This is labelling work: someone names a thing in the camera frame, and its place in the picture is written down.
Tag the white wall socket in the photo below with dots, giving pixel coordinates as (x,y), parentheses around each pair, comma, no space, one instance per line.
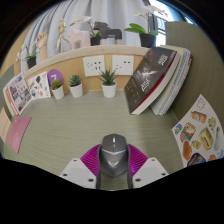
(94,66)
(122,65)

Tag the wooden mannequin figure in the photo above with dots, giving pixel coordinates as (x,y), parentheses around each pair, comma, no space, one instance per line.
(61,33)

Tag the light grey curtain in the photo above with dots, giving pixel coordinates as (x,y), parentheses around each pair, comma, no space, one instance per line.
(116,13)

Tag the purple round number sign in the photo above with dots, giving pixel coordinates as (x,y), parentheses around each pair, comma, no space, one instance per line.
(53,75)

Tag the window with dark frame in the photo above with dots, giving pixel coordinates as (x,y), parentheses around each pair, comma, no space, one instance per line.
(161,28)

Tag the dark wooden horse figure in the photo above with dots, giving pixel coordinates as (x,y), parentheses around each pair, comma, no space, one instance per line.
(111,33)

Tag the sticker sheet with food pictures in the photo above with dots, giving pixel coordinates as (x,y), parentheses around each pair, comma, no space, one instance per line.
(200,133)

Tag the dark grey computer mouse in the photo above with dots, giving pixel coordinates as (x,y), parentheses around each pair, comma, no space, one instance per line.
(113,156)

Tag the pink wooden horse figure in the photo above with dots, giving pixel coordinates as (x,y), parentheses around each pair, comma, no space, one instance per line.
(80,38)

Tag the pink mouse pad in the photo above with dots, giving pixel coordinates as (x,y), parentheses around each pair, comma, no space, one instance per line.
(18,133)

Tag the red-white photo cover book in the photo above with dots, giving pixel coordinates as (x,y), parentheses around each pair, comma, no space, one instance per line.
(18,93)

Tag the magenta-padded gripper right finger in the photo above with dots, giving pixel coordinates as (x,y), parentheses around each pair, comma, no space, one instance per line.
(148,170)

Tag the black book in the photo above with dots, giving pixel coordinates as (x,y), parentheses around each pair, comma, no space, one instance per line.
(148,80)

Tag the small succulent in white pot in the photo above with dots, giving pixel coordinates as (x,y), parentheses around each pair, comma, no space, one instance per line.
(76,90)
(109,90)
(58,92)

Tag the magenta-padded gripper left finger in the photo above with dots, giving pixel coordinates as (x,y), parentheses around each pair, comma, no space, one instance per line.
(80,171)

